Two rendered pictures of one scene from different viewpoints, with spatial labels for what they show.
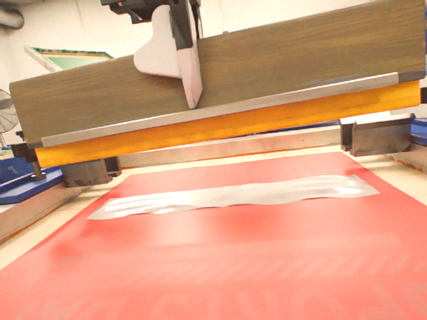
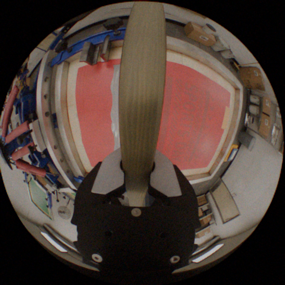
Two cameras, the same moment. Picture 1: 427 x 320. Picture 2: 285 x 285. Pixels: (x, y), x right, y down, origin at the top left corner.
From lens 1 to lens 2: 0.30 m
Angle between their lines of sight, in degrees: 77
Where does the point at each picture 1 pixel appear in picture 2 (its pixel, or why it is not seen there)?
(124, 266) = (164, 146)
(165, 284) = (174, 135)
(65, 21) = (33, 215)
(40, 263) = not seen: hidden behind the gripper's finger
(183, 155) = (73, 149)
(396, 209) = not seen: hidden behind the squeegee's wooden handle
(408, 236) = (169, 73)
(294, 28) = (164, 65)
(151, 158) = (79, 162)
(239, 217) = not seen: hidden behind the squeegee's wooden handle
